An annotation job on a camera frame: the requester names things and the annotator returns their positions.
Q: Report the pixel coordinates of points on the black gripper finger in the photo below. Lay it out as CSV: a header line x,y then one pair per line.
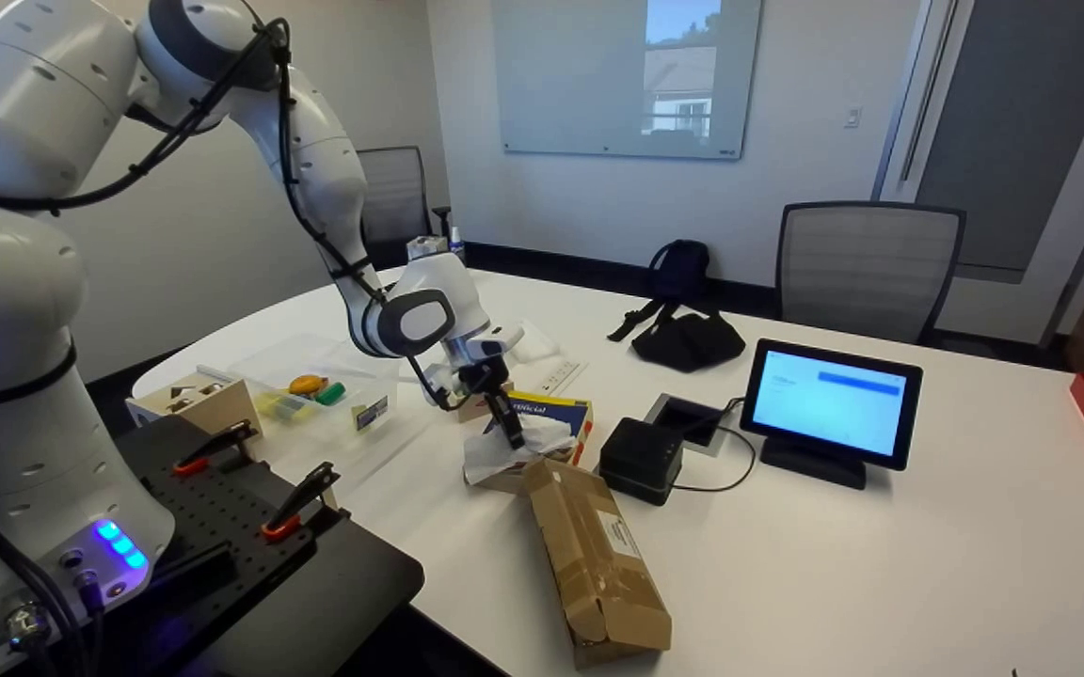
x,y
514,421
495,415

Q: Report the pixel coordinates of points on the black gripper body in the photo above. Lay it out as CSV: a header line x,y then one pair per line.
x,y
484,372

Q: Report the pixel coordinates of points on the white napkin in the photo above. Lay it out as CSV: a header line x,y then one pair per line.
x,y
530,444

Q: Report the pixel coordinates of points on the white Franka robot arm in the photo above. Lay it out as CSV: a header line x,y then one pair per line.
x,y
17,315

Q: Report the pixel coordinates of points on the clear plastic packet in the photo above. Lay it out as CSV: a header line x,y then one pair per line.
x,y
549,360

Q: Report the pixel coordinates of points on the black cube box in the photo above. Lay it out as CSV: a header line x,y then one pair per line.
x,y
637,460

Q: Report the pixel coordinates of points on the small spray bottle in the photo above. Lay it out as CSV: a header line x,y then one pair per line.
x,y
456,242

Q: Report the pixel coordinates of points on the white tissue box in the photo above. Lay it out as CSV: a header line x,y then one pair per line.
x,y
426,246

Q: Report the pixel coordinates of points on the green toy block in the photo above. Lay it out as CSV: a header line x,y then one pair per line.
x,y
333,394

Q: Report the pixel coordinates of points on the long brown cardboard box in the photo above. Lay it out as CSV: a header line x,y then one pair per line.
x,y
593,566

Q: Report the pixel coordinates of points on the orange toy block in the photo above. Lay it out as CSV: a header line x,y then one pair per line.
x,y
308,385

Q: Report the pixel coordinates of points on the clear plastic container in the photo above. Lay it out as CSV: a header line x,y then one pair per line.
x,y
311,426

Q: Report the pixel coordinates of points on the black orange-tipped clamp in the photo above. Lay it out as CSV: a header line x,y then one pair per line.
x,y
302,497
221,449

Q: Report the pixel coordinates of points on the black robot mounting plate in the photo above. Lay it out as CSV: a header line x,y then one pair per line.
x,y
302,588

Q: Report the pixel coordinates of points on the wooden shape sorter box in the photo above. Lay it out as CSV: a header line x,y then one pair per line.
x,y
198,404

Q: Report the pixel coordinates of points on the small black touchscreen monitor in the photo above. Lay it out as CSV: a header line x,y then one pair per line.
x,y
831,399

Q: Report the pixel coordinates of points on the grey mesh office chair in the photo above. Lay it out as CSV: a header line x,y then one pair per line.
x,y
866,270

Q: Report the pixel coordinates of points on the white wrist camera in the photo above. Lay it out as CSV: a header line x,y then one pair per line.
x,y
475,336

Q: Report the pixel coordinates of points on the glass wall whiteboard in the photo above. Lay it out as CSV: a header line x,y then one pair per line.
x,y
593,87

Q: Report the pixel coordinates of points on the white light switch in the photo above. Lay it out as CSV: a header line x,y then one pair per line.
x,y
854,119

